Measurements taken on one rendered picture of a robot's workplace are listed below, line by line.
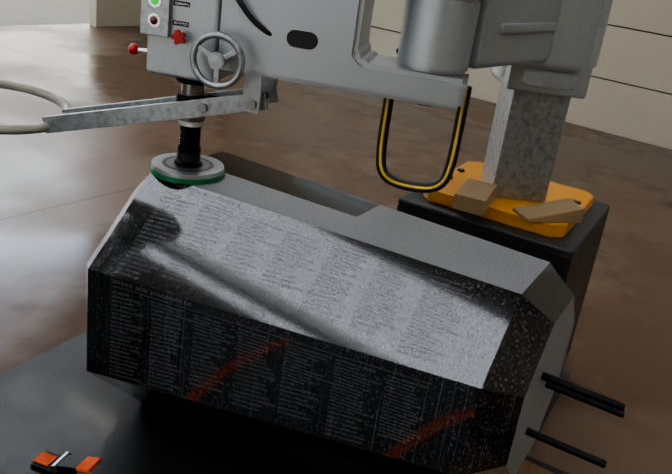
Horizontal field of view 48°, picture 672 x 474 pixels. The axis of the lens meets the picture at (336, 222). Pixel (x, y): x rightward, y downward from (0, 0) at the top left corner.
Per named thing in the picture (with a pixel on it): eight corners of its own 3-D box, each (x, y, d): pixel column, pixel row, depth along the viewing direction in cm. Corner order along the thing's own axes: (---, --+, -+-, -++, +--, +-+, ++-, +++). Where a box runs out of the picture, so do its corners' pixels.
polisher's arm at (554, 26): (520, 47, 273) (535, -25, 264) (611, 69, 253) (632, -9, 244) (397, 55, 219) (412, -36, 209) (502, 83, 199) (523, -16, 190)
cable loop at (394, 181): (450, 197, 215) (472, 86, 203) (449, 201, 212) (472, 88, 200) (370, 182, 218) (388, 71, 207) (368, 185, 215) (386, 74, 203)
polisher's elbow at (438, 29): (422, 58, 215) (434, -14, 208) (480, 74, 204) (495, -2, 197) (381, 61, 201) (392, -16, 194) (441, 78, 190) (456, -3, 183)
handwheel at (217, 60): (252, 88, 207) (257, 32, 202) (240, 95, 198) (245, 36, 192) (199, 79, 209) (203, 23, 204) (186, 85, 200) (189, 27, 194)
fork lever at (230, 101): (282, 99, 224) (279, 82, 222) (263, 112, 206) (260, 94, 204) (73, 122, 240) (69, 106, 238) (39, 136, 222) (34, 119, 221)
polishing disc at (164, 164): (191, 152, 241) (191, 148, 240) (238, 172, 229) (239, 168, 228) (136, 162, 225) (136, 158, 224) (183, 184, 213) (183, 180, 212)
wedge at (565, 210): (565, 211, 253) (568, 197, 251) (581, 223, 244) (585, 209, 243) (511, 210, 247) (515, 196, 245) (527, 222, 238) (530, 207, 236)
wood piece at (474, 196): (465, 192, 259) (468, 178, 257) (494, 199, 256) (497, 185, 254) (451, 208, 241) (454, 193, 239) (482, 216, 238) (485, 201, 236)
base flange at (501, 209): (468, 168, 299) (470, 157, 298) (593, 203, 279) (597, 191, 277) (418, 198, 259) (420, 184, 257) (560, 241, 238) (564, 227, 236)
